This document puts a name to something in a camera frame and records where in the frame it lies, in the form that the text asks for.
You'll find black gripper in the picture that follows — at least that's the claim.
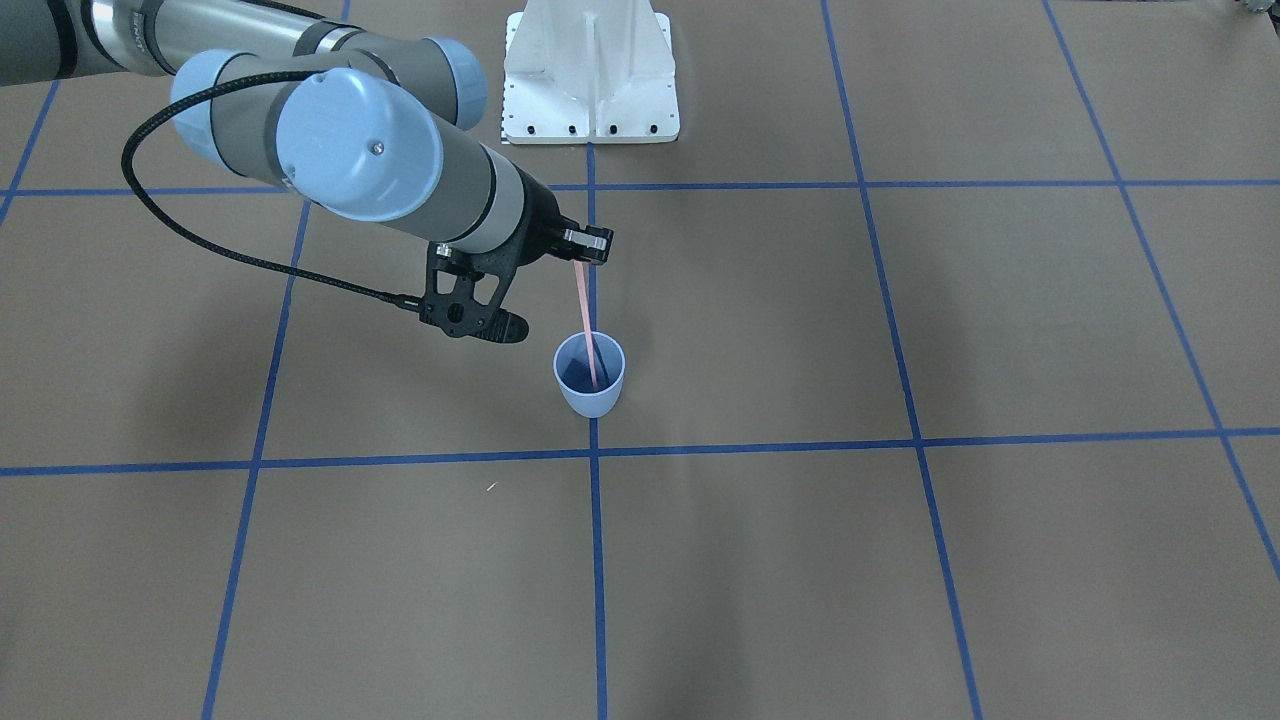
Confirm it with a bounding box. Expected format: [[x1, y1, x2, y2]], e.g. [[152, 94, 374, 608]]
[[488, 179, 614, 275]]

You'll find pink chopstick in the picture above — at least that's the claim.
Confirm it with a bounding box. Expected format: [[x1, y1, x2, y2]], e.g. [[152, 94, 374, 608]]
[[571, 261, 600, 392]]

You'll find light blue plastic cup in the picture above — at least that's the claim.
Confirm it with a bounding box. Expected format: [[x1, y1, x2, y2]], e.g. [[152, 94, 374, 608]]
[[552, 332, 627, 419]]

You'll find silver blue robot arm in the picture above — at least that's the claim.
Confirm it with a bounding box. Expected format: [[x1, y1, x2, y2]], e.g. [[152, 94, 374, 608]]
[[3, 1, 612, 282]]

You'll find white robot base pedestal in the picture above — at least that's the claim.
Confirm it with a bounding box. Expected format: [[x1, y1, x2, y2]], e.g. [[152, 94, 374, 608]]
[[500, 1, 681, 145]]

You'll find black braided camera cable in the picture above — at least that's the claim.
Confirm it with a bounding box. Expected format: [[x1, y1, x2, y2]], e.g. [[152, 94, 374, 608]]
[[122, 68, 426, 313]]

